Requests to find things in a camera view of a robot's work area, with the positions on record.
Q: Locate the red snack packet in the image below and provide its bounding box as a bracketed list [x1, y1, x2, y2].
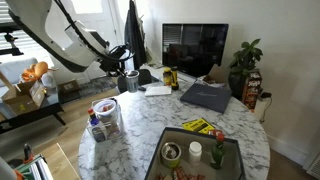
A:
[188, 173, 208, 180]
[171, 166, 188, 180]

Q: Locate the small cardboard box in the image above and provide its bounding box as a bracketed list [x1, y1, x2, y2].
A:
[58, 79, 81, 94]

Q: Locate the black flat screen television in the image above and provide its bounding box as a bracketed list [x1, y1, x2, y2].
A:
[161, 23, 230, 78]

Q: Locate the white television stand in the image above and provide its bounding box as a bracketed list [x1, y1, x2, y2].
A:
[139, 63, 208, 84]

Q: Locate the white paper napkin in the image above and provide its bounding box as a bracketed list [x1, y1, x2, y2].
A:
[144, 85, 173, 98]

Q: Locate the blue cap bottle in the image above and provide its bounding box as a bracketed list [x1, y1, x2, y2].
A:
[89, 116, 108, 143]

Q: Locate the silver metal cup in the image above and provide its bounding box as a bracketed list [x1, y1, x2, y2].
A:
[124, 69, 140, 94]

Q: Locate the orange game box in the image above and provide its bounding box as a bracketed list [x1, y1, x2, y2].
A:
[242, 70, 263, 113]

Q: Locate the clear plastic bin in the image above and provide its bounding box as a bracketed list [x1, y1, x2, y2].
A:
[86, 97, 125, 144]

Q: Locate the dark plant pot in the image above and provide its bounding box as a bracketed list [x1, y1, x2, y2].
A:
[228, 71, 249, 100]

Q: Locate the brown cardboard piece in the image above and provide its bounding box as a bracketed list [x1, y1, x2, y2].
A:
[195, 63, 231, 88]

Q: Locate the white wall heater grille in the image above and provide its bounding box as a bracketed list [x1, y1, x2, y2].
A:
[302, 151, 320, 180]

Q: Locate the red ketchup packet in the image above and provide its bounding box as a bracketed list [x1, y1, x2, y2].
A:
[208, 129, 224, 137]

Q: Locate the dark blue flat box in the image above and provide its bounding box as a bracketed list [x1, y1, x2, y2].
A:
[179, 82, 233, 114]

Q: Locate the dark hanging coat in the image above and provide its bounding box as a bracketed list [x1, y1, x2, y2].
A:
[124, 0, 148, 70]

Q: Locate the yellow black flashlight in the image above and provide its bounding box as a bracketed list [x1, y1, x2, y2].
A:
[170, 65, 180, 91]

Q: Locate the white binders stack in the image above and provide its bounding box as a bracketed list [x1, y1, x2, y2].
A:
[16, 154, 54, 180]

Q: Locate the orange plush toy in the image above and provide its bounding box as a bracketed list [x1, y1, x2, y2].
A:
[20, 61, 59, 84]

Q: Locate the green leafy plant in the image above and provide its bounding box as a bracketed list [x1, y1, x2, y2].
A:
[229, 38, 264, 77]

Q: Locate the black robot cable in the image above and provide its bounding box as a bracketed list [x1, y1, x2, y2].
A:
[53, 0, 136, 73]

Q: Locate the white pill bottle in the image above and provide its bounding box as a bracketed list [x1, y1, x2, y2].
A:
[188, 141, 203, 166]

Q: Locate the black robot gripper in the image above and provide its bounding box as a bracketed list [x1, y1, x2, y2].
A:
[99, 44, 139, 81]

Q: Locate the yellow lid vitamin bottle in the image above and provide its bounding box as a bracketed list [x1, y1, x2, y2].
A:
[162, 67, 173, 87]

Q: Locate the grey couch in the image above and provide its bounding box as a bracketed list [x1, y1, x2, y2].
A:
[0, 57, 39, 88]

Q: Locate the black coffee table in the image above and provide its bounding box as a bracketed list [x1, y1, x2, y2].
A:
[0, 93, 67, 134]

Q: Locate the blue open shoe box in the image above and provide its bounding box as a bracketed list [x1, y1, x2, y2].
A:
[144, 126, 247, 180]

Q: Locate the open tin can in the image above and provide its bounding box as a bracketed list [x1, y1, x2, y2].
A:
[160, 141, 183, 169]

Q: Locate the green hot sauce bottle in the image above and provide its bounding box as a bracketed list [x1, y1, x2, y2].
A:
[209, 132, 226, 170]

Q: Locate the large open cardboard box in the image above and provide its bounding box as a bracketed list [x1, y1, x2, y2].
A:
[0, 71, 48, 116]

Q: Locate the red cap sauce bottle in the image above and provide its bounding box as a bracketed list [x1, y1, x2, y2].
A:
[87, 107, 98, 128]

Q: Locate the black camera tripod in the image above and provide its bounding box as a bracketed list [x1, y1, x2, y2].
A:
[0, 21, 24, 57]

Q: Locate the red black hand tool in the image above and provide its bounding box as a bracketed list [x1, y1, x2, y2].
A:
[22, 142, 35, 163]

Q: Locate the dark grey rug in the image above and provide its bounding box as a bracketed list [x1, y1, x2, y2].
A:
[78, 76, 118, 98]

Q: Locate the white plastic cup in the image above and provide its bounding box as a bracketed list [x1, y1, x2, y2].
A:
[92, 99, 118, 123]

